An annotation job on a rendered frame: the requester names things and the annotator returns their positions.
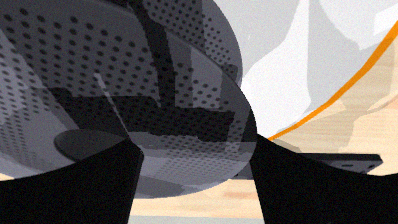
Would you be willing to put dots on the white flat disc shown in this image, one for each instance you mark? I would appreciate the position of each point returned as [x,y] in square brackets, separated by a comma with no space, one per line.
[297,54]

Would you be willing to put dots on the orange painted ring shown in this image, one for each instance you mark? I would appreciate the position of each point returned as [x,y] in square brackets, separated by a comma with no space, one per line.
[389,40]

